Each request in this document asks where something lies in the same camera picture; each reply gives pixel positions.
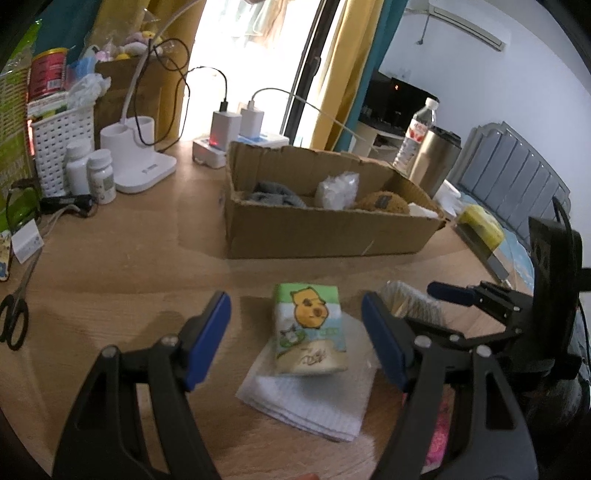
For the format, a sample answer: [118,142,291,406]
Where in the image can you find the brown plush toy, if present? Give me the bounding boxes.
[355,191,410,215]

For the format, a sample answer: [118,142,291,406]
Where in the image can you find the yellow tissue pack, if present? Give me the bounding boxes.
[457,204,505,252]

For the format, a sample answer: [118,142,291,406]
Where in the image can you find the green bear tissue pack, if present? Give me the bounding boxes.
[273,283,349,376]

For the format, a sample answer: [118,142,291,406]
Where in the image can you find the white pill bottle large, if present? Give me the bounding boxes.
[65,138,93,195]

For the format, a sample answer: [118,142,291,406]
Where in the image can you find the white charger left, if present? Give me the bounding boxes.
[209,111,242,151]

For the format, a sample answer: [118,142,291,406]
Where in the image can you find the green snack bag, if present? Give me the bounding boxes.
[1,20,42,231]

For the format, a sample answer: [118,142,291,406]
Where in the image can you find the brown cardboard box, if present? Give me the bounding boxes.
[224,142,446,259]

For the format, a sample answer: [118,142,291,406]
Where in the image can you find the white charger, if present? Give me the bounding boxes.
[209,111,242,151]
[239,107,264,139]

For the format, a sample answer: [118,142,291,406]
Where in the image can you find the white power strip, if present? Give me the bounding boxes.
[191,132,292,170]

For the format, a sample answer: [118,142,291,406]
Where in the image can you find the steel thermos tumbler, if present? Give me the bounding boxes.
[409,126,462,198]

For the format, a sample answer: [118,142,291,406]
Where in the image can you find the yellow curtain right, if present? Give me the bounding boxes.
[311,0,384,150]

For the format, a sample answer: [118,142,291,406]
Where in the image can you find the clear water bottle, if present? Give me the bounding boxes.
[393,97,440,176]

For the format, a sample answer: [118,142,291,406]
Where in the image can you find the small white tag box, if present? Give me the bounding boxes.
[11,219,44,264]

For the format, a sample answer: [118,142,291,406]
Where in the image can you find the grey dotted sock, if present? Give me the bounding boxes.
[246,181,308,208]

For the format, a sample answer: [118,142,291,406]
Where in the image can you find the black monitor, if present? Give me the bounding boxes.
[359,70,439,136]

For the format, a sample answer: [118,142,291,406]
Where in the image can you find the teal curtain left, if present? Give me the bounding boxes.
[34,0,102,64]

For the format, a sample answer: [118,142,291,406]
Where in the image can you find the white perforated basket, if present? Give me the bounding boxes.
[31,105,94,197]

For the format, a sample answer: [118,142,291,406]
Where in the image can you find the grey padded headboard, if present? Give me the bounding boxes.
[448,122,571,248]

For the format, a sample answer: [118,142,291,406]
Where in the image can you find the white air conditioner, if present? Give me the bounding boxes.
[405,0,512,52]

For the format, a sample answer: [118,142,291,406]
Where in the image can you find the yellow curtain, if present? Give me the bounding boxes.
[311,0,384,150]
[91,1,206,142]

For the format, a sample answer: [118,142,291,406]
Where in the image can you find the white charger cable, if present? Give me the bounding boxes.
[248,87,371,144]

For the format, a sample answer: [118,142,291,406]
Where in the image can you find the white desk lamp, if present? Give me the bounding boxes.
[100,1,204,194]

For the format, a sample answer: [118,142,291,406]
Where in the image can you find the white charger right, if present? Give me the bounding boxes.
[239,107,264,139]

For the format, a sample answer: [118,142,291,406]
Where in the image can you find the white pill bottle small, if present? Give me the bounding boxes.
[87,149,116,205]

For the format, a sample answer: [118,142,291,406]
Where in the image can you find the teal curtain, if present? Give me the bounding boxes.
[34,0,102,64]
[339,0,408,129]

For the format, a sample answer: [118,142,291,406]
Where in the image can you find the brown box with toys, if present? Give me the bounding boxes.
[94,58,166,145]

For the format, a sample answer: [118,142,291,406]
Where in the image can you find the red tin can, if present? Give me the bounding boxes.
[28,47,68,101]

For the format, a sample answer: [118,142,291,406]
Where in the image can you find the teal curtain right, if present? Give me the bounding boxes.
[339,0,408,129]

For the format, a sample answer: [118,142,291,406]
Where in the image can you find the white cloth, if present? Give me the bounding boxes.
[236,313,380,442]

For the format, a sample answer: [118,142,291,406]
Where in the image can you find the pink plush toy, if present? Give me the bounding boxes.
[422,385,455,474]

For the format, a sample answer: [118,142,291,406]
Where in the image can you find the black charger cable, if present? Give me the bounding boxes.
[132,37,230,148]

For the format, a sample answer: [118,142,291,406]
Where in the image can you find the white paper towel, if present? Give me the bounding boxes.
[409,203,439,219]

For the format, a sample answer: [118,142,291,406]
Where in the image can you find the yellow curtain left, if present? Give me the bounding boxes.
[91,1,206,142]

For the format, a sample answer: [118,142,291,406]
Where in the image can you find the clear bubble wrap wad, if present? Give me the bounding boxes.
[315,172,360,211]

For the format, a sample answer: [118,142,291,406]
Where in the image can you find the black scissors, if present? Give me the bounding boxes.
[1,249,43,351]

